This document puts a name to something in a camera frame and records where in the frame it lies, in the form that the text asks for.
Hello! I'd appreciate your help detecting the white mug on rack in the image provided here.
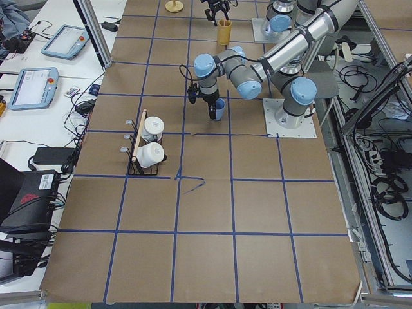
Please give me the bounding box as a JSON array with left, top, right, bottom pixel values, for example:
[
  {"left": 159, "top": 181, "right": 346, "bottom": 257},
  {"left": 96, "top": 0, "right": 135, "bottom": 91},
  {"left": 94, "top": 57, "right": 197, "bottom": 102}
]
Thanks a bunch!
[{"left": 142, "top": 116, "right": 165, "bottom": 142}]

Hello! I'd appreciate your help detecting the black computer box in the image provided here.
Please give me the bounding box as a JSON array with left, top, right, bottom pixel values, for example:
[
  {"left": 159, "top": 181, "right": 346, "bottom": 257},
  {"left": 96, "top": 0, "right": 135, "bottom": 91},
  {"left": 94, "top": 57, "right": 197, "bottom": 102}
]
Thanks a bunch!
[{"left": 1, "top": 160, "right": 61, "bottom": 241}]

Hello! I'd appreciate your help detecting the teach pendant tablet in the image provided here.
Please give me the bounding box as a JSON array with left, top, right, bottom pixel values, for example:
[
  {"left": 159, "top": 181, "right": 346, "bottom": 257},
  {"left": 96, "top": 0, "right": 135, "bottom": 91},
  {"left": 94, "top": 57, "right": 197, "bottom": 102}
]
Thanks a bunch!
[
  {"left": 7, "top": 67, "right": 59, "bottom": 110},
  {"left": 41, "top": 24, "right": 89, "bottom": 59}
]

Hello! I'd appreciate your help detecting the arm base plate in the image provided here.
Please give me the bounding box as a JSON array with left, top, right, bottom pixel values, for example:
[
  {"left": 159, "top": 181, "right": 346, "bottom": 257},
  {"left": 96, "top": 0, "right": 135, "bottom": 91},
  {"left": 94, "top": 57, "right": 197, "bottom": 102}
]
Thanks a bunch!
[
  {"left": 263, "top": 98, "right": 317, "bottom": 138},
  {"left": 252, "top": 18, "right": 291, "bottom": 44}
]

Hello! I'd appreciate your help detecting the black wire mug rack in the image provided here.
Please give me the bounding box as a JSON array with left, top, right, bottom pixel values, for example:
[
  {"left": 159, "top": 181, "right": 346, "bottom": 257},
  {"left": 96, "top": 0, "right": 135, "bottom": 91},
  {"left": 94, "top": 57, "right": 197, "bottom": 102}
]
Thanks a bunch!
[{"left": 122, "top": 109, "right": 167, "bottom": 176}]

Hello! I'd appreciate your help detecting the remote control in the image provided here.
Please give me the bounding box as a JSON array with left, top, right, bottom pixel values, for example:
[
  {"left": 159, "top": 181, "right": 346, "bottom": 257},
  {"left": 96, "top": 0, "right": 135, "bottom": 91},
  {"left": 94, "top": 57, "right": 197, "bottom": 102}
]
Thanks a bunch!
[{"left": 64, "top": 86, "right": 80, "bottom": 98}]

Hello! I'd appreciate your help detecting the blue-grey plastic cup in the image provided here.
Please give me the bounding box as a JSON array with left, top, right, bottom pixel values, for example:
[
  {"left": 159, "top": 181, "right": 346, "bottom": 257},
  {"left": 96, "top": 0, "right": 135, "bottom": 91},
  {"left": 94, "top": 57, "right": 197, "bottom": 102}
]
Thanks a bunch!
[{"left": 214, "top": 98, "right": 226, "bottom": 121}]

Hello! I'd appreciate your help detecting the aluminium frame post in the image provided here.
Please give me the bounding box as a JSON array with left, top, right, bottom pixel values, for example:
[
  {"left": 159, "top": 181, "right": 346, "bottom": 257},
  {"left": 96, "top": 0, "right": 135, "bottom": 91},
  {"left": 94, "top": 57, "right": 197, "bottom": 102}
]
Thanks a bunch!
[{"left": 73, "top": 0, "right": 112, "bottom": 68}]

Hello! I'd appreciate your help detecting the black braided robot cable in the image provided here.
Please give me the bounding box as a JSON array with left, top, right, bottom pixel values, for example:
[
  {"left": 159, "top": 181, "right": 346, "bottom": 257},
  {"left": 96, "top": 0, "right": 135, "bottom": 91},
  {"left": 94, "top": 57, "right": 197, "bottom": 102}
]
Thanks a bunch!
[{"left": 178, "top": 64, "right": 199, "bottom": 97}]

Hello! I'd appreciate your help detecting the bamboo chopstick holder cup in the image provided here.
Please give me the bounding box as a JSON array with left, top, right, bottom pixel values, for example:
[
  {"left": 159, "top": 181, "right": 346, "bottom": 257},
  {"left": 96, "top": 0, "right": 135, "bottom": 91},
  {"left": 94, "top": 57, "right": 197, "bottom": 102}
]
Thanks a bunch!
[{"left": 217, "top": 19, "right": 232, "bottom": 46}]

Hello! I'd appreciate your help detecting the black power adapter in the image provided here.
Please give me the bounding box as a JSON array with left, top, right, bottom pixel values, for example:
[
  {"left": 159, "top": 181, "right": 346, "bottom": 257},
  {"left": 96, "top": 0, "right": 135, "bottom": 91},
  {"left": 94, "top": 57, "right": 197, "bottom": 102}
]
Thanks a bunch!
[{"left": 32, "top": 147, "right": 75, "bottom": 165}]

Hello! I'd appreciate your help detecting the wooden mug tree stand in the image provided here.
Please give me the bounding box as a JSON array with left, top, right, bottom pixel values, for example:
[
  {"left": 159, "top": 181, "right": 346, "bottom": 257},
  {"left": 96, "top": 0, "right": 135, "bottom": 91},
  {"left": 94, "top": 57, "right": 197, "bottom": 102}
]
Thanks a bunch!
[{"left": 165, "top": 0, "right": 184, "bottom": 13}]

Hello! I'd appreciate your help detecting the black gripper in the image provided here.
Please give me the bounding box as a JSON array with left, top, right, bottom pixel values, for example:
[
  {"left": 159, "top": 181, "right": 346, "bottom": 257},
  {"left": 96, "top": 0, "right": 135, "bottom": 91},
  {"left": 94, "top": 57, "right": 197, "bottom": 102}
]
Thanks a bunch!
[
  {"left": 205, "top": 0, "right": 230, "bottom": 26},
  {"left": 202, "top": 91, "right": 220, "bottom": 120}
]

